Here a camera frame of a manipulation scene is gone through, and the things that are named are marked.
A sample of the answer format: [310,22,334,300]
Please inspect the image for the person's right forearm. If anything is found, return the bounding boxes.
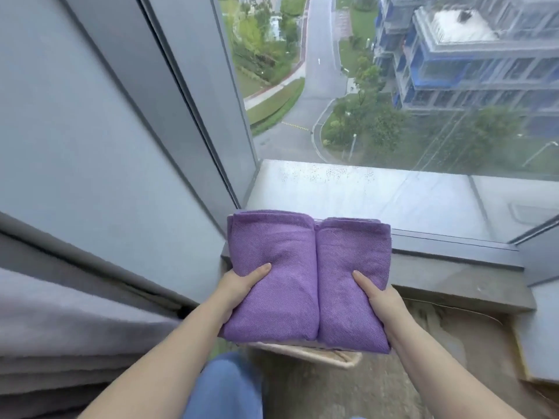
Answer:
[389,316,531,419]

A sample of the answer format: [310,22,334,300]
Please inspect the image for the person's left hand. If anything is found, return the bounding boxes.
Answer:
[213,263,272,326]

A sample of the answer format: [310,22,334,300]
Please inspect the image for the person's blue jeans leg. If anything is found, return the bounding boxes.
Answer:
[183,351,265,419]

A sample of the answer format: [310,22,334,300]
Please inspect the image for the blue and white building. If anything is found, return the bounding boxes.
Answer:
[373,0,559,138]

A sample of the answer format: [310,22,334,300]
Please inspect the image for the beige woven basket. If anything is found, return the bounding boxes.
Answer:
[249,340,363,368]

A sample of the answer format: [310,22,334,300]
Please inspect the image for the purple towel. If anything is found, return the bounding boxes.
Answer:
[218,209,392,355]

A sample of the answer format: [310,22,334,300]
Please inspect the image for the grey curtain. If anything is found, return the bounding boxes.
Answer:
[0,211,184,408]

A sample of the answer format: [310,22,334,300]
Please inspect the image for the person's right hand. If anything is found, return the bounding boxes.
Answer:
[352,270,414,350]

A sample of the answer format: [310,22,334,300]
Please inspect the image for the grey window frame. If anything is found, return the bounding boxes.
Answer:
[57,0,259,240]

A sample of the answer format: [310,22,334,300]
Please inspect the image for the person's left forearm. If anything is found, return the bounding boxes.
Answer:
[79,297,232,419]

